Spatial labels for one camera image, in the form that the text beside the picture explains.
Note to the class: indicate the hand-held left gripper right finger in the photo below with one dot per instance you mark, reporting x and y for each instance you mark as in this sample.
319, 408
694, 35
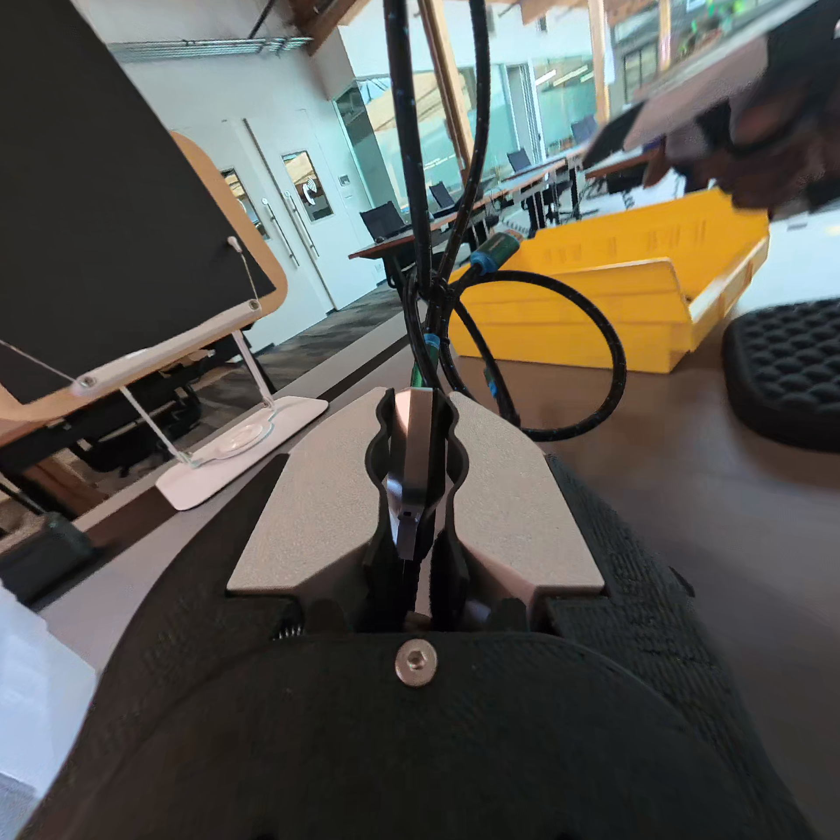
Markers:
525, 518

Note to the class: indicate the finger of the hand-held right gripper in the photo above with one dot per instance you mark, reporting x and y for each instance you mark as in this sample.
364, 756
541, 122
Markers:
695, 85

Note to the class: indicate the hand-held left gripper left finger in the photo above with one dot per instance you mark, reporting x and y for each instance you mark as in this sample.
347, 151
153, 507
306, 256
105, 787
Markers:
308, 518

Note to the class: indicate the yellow plastic bin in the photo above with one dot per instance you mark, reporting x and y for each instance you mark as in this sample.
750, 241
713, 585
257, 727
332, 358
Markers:
590, 328

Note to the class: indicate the grey desk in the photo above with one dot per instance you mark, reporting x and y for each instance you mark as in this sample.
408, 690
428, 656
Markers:
689, 512

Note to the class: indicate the wooden top office desk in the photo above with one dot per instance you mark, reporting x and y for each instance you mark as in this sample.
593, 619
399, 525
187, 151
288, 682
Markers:
397, 275

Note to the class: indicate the blackboard on white stand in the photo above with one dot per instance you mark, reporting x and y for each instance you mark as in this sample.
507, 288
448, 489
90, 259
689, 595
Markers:
216, 459

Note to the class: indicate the dark grey rectangular case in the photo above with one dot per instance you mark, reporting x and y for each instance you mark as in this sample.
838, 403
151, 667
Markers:
46, 558

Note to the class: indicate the black office chair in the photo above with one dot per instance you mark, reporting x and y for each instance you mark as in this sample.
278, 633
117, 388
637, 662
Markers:
443, 195
384, 220

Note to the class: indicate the black foam pad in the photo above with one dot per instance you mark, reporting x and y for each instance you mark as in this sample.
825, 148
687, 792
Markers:
787, 367

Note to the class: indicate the black flat board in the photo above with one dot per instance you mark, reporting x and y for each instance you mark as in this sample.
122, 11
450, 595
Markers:
98, 197

